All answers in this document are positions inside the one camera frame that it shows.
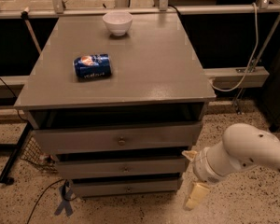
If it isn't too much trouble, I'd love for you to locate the black metal stand leg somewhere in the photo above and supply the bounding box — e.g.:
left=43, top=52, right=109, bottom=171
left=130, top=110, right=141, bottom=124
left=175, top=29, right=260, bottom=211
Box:
left=0, top=123, right=32, bottom=186

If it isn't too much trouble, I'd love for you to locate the grey bottom drawer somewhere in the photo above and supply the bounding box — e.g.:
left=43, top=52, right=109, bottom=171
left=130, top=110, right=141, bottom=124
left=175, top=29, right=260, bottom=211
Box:
left=71, top=177, right=182, bottom=199

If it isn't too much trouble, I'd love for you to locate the wooden stick with black tip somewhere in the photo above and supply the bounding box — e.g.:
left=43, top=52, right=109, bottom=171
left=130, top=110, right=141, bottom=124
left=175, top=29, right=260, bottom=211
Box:
left=21, top=7, right=41, bottom=54

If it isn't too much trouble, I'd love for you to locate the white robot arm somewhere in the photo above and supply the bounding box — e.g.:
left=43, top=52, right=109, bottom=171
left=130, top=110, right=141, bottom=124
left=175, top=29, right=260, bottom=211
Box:
left=182, top=123, right=280, bottom=210

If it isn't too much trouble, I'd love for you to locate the metal railing frame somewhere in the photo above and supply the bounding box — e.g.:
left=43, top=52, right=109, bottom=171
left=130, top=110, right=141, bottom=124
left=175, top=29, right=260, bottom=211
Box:
left=0, top=0, right=280, bottom=20

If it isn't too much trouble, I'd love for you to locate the blue tape cross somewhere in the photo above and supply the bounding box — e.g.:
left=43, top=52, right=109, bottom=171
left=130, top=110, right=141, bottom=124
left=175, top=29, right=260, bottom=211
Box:
left=54, top=185, right=73, bottom=217

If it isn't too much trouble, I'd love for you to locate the grey drawer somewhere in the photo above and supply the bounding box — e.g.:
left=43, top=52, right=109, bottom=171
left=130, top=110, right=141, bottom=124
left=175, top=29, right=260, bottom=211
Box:
left=35, top=121, right=203, bottom=155
left=56, top=156, right=189, bottom=179
left=71, top=177, right=182, bottom=199

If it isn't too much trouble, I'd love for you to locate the wire mesh basket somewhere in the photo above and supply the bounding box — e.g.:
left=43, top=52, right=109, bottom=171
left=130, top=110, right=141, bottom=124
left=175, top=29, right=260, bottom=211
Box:
left=21, top=133, right=57, bottom=174

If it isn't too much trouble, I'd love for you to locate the white cable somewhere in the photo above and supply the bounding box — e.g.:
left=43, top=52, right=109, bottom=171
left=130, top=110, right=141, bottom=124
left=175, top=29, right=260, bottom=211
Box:
left=209, top=2, right=259, bottom=93

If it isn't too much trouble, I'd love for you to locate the thin metal rod stand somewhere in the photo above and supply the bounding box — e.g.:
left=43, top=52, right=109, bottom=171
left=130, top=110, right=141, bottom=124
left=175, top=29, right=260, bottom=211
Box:
left=232, top=13, right=280, bottom=114

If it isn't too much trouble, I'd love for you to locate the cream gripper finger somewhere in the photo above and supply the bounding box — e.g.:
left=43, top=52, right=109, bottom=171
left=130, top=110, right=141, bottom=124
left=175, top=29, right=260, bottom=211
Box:
left=184, top=182, right=210, bottom=210
left=182, top=150, right=198, bottom=163

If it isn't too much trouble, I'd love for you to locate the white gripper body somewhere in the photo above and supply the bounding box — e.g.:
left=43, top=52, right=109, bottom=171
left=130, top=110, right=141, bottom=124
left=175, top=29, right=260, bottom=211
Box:
left=193, top=142, right=240, bottom=185

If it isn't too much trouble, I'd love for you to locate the black floor cable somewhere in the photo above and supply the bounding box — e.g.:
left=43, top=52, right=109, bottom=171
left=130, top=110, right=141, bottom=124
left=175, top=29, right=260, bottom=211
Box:
left=25, top=178, right=66, bottom=224

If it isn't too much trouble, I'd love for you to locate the white bowl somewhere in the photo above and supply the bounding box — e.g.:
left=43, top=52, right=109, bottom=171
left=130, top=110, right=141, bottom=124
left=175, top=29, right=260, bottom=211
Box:
left=103, top=11, right=133, bottom=36

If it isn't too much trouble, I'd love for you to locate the grey drawer cabinet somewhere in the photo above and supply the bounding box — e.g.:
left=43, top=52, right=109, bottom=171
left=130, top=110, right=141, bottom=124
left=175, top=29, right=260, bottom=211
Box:
left=15, top=13, right=215, bottom=186

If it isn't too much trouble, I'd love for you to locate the grey top drawer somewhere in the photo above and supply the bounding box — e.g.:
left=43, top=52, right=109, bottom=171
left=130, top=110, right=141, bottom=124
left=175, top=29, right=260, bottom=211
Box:
left=35, top=121, right=203, bottom=155

